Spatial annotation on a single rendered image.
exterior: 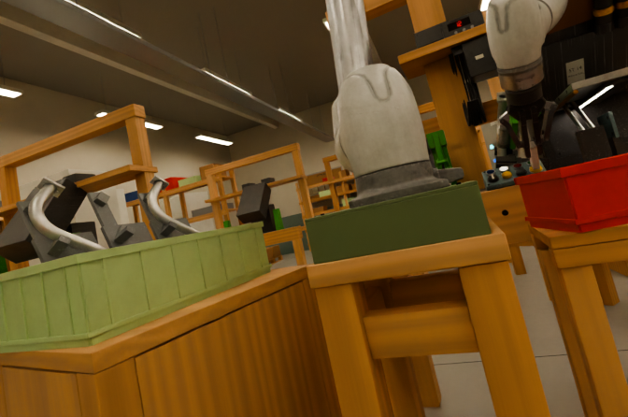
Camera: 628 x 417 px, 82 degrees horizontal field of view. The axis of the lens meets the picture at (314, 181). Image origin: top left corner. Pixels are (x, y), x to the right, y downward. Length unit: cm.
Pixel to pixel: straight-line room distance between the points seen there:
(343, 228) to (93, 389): 50
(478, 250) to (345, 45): 61
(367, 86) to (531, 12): 38
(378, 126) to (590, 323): 52
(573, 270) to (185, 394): 78
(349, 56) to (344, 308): 61
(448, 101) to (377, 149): 109
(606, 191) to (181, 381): 88
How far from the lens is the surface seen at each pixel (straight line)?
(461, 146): 171
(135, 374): 81
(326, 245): 63
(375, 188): 68
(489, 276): 60
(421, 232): 59
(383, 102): 70
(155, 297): 91
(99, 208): 123
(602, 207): 83
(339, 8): 103
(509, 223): 110
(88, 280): 83
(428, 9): 188
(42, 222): 110
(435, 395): 194
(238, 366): 97
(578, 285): 84
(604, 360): 88
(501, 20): 92
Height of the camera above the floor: 93
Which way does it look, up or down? 6 degrees up
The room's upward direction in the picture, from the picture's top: 13 degrees counter-clockwise
